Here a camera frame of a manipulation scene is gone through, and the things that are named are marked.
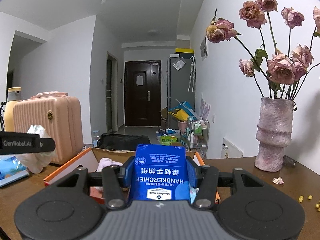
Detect lilac fluffy cloth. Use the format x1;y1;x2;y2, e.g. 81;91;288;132
97;158;123;172

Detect white plastic bag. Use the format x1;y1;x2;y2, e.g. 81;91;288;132
16;125;56;174

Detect blue handkerchief tissue pack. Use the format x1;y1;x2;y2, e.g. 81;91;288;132
129;144;190;201

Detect blue tissue packet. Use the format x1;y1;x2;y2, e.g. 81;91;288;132
0;155;29;187

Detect open cardboard box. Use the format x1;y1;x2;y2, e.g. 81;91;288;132
43;148;204;204

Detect black bag on floor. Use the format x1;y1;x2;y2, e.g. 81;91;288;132
97;133;151;151

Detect green snack bag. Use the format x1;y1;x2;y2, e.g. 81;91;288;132
160;134;177;146

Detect pink ribbed suitcase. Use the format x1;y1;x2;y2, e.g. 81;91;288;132
13;92;84;165

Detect blue yellow bags pile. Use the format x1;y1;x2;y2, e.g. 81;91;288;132
168;101;198;121

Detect fallen pink petal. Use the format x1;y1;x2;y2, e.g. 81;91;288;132
272;177;284;185

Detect purple textured vase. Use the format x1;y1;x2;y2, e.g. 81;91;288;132
255;97;293;172

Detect dark front door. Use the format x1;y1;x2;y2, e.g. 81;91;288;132
124;61;161;127

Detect grey refrigerator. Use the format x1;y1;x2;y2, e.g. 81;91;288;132
166;56;196;131

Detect yellow black box on fridge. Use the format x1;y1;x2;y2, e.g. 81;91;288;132
175;48;194;59

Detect dried pink roses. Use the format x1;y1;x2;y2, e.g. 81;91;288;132
206;0;317;101

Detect wire storage cart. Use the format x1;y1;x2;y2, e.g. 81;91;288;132
185;116;209;159

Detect white board against wall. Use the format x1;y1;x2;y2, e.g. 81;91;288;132
221;138;243;159

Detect wall electrical panel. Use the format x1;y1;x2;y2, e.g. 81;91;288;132
200;36;208;61

